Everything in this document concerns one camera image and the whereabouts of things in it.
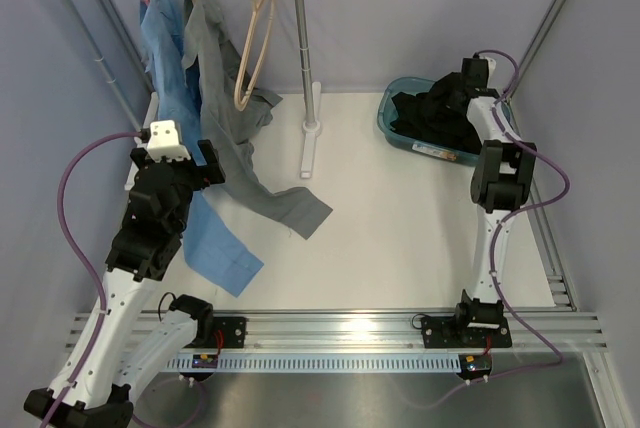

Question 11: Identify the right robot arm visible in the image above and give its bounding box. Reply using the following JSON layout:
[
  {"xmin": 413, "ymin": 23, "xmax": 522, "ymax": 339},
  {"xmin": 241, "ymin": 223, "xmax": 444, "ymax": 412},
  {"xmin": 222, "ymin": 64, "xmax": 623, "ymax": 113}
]
[{"xmin": 451, "ymin": 53, "xmax": 535, "ymax": 348}]

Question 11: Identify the black shirt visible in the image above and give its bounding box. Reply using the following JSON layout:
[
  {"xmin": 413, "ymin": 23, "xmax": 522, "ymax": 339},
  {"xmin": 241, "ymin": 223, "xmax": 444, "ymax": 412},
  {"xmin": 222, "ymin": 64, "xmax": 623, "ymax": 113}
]
[{"xmin": 390, "ymin": 72, "xmax": 481, "ymax": 155}]

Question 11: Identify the teal plastic basin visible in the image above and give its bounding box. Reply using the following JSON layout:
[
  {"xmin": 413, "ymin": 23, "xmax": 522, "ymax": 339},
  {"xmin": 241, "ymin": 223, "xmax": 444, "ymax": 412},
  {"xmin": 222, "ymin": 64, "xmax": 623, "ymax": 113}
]
[{"xmin": 377, "ymin": 77, "xmax": 492, "ymax": 166}]

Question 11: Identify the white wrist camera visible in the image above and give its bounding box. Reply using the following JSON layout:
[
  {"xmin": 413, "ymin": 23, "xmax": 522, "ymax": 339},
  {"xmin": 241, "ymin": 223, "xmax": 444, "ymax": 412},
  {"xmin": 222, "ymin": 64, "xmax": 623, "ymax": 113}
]
[
  {"xmin": 473, "ymin": 52, "xmax": 497, "ymax": 81},
  {"xmin": 137, "ymin": 120, "xmax": 191, "ymax": 162}
]

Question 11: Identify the white and metal clothes rack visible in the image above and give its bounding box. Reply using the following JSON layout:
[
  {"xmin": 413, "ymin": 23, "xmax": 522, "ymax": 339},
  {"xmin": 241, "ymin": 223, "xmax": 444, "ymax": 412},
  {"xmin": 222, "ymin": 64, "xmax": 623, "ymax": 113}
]
[{"xmin": 61, "ymin": 0, "xmax": 322, "ymax": 180}]

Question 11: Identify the light blue cable duct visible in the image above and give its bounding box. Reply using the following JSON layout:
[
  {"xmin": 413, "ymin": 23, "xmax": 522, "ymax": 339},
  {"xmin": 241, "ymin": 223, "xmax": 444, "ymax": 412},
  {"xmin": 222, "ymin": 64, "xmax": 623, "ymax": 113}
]
[{"xmin": 162, "ymin": 353, "xmax": 461, "ymax": 374}]

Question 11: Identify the beige plastic hanger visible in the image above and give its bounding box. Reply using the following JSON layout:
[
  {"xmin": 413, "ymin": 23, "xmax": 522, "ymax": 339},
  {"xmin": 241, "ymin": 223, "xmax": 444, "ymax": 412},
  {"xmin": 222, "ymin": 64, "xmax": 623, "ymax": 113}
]
[{"xmin": 233, "ymin": 0, "xmax": 275, "ymax": 112}]

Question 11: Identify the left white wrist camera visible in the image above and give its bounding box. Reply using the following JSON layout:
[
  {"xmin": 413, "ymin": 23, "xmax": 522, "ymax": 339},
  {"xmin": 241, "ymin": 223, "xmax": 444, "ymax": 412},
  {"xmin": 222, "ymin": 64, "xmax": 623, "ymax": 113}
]
[{"xmin": 137, "ymin": 120, "xmax": 191, "ymax": 162}]

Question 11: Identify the grey shirt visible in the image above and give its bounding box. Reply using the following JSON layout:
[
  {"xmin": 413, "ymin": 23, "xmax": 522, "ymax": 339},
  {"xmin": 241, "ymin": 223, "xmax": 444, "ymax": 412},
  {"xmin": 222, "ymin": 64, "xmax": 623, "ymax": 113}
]
[{"xmin": 182, "ymin": 0, "xmax": 332, "ymax": 239}]

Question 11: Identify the blue shirt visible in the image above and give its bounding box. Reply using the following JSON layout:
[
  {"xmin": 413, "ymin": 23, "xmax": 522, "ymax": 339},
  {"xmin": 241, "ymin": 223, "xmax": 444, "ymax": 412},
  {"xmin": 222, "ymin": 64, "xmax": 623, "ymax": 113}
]
[{"xmin": 140, "ymin": 0, "xmax": 263, "ymax": 297}]

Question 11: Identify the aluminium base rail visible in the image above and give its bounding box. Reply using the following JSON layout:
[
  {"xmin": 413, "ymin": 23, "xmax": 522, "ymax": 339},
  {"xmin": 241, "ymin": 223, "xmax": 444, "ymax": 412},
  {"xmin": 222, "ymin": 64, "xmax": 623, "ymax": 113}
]
[{"xmin": 64, "ymin": 308, "xmax": 609, "ymax": 374}]

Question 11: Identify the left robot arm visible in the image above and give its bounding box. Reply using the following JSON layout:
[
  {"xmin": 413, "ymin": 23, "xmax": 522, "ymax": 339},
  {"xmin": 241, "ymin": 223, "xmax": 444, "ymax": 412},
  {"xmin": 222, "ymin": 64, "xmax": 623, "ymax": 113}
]
[{"xmin": 24, "ymin": 131, "xmax": 224, "ymax": 427}]

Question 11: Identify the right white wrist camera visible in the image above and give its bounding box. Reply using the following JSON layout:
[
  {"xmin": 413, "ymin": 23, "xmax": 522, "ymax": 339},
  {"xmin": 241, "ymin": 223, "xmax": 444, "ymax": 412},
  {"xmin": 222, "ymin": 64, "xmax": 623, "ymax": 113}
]
[{"xmin": 473, "ymin": 52, "xmax": 497, "ymax": 81}]

